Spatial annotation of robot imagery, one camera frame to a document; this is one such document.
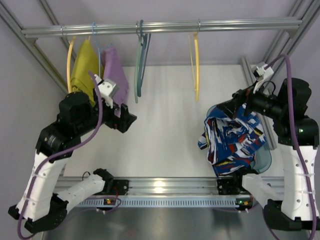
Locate blue white patterned trousers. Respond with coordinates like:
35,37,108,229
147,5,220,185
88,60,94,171
197,104,266,178

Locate yellow hanger with trousers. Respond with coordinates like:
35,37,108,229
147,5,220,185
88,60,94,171
188,19,201,102

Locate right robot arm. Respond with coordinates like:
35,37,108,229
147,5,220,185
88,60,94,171
217,77,320,232

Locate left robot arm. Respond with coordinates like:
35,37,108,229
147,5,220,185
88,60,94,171
8,92,137,235

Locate yellow hanger on left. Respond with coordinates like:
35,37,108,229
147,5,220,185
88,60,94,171
66,36,76,93

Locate teal blue empty hanger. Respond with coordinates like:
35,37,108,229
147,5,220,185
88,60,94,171
136,19,152,98

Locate green empty hanger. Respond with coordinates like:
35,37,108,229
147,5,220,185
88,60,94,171
134,19,144,104

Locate light blue hanger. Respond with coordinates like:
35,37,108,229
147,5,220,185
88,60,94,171
91,22,104,79

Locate purple garment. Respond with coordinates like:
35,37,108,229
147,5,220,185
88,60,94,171
100,46,129,106

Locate teal plastic basket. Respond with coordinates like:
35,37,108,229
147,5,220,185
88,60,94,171
206,102,273,174

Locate mustard yellow garment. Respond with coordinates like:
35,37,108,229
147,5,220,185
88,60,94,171
70,39,104,106

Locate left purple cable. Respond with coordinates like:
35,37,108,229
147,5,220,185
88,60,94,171
16,71,121,240

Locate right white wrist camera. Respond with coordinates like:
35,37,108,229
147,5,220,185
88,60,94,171
251,62,274,94

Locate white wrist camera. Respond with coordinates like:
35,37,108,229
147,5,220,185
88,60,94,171
94,74,119,109
251,62,274,94

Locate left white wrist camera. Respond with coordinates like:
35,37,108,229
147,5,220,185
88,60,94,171
94,74,119,109

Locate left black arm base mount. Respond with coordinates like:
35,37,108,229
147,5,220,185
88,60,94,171
98,179,130,196

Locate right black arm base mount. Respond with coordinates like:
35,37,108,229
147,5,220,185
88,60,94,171
216,176,245,196

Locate aluminium hanging rail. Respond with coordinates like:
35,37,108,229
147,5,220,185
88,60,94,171
21,17,303,39

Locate slotted grey cable duct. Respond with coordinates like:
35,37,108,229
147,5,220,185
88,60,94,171
77,195,253,208

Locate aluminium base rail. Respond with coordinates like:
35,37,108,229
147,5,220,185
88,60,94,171
54,176,284,197

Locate right aluminium frame post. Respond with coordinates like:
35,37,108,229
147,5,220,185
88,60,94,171
240,0,320,150

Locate aluminium frame post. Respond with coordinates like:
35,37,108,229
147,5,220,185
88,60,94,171
0,0,68,94
240,0,320,150

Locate left aluminium frame post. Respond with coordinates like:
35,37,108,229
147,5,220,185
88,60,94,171
0,0,68,94

